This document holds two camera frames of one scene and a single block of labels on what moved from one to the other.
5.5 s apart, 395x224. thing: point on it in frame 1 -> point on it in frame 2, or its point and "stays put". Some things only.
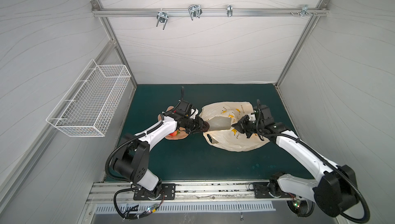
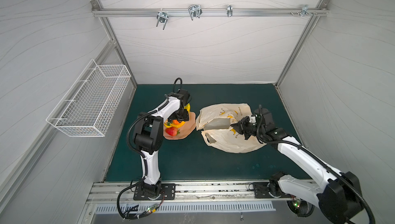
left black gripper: [198, 120] -> [184, 116]
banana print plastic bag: [221, 116] stays put
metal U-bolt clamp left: [163, 17] stays put
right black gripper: [245, 125] stays put
